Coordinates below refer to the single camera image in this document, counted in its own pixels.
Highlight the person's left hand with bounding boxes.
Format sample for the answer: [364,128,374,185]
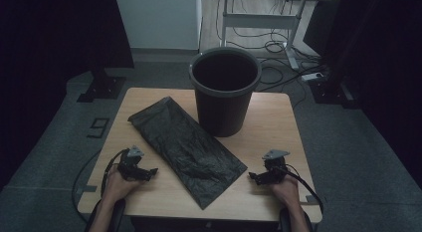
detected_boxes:
[104,166,143,205]

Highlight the white desk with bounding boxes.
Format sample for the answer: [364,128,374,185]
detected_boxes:
[211,0,342,71]

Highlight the left hand-held gripper cable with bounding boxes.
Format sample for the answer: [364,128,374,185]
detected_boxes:
[100,147,131,198]

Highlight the thin black cable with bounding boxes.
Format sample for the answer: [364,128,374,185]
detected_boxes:
[72,149,103,224]

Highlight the white cabinet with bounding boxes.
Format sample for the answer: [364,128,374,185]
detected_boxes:
[113,0,203,51]

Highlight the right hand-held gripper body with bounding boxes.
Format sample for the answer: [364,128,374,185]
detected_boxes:
[262,149,291,184]

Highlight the right hand-held gripper cable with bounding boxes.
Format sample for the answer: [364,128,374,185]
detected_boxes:
[280,163,325,223]

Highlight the black looped floor cable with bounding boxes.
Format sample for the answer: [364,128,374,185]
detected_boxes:
[258,56,329,94]

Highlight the black curtain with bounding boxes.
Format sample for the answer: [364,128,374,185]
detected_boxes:
[303,0,422,180]
[0,0,135,190]

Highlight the black plastic trash bin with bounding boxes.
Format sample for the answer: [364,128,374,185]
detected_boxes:
[188,47,263,138]

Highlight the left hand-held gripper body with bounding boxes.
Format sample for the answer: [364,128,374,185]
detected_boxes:
[117,144,147,180]

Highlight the black plastic trash bag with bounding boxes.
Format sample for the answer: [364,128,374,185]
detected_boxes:
[127,96,249,210]

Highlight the person's right hand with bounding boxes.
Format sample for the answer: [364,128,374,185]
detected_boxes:
[271,174,302,208]

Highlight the hand-held gripper cable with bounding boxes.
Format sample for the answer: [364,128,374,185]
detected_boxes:
[100,147,131,198]
[280,163,325,223]

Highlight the black floor socket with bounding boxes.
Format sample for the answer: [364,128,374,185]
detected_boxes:
[87,116,110,139]

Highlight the black stand base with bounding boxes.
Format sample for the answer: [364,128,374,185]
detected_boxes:
[77,68,127,104]
[308,76,361,111]

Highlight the white power strip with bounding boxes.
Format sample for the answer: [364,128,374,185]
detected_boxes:
[301,72,324,83]

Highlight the black cables under desk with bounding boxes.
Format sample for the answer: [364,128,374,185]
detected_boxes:
[215,0,291,56]

